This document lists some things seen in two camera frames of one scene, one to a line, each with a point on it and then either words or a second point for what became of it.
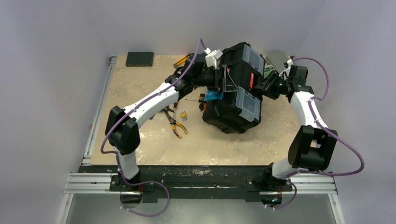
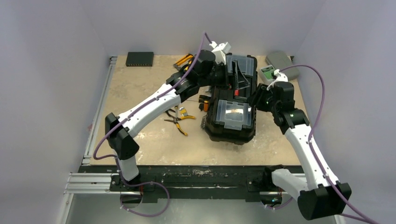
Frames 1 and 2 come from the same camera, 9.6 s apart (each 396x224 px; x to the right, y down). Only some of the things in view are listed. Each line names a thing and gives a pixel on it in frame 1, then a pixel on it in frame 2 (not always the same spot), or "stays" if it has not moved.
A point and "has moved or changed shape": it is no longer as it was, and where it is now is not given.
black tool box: (241, 108) has moved or changed shape
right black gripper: (269, 87) -> (256, 98)
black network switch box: (139, 59) stays
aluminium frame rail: (78, 183) stays
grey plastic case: (277, 59) stays
